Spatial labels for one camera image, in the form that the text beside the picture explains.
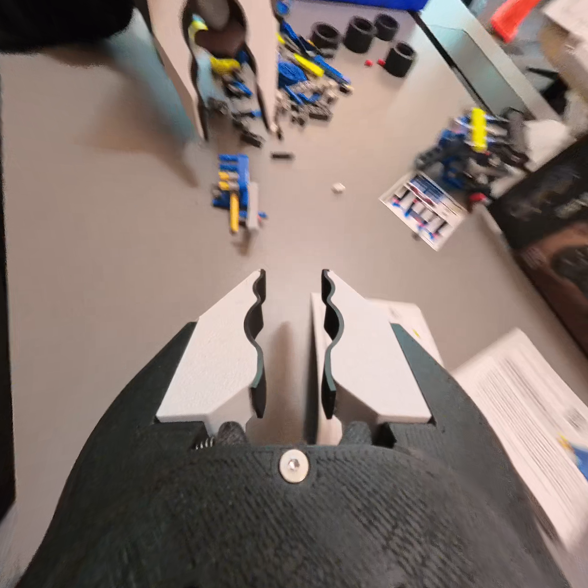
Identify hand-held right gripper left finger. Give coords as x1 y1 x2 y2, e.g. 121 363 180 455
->
154 269 268 435

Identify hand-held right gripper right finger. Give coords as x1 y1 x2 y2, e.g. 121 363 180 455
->
321 269 434 435

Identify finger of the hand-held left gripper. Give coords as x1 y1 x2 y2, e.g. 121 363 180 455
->
146 0 210 141
233 0 282 135

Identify pile of lego pieces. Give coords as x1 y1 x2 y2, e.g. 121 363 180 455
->
190 0 355 149

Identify blue yellow lego assembly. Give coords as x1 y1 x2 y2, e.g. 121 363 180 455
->
210 153 268 236

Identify person's left forearm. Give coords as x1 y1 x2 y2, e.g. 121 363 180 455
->
0 0 136 53

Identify lego sticker sheet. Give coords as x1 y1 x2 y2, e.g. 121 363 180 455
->
379 171 466 251

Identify partly built lego vehicle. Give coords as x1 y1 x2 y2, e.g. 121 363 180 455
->
416 107 533 213

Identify lego set box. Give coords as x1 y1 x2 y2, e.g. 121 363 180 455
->
487 138 588 355

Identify open instruction booklet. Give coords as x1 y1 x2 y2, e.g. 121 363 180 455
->
310 292 445 445

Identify blue storage bin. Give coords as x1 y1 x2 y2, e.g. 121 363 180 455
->
340 0 431 11

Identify white text leaflet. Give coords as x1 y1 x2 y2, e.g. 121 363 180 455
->
452 327 588 548

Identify grey metal ledge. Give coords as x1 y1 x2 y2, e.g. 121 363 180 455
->
411 9 564 123

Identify orange traffic cone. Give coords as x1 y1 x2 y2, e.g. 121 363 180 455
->
489 0 543 43

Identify printed white cardboard sheet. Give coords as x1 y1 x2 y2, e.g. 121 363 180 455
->
535 0 588 138

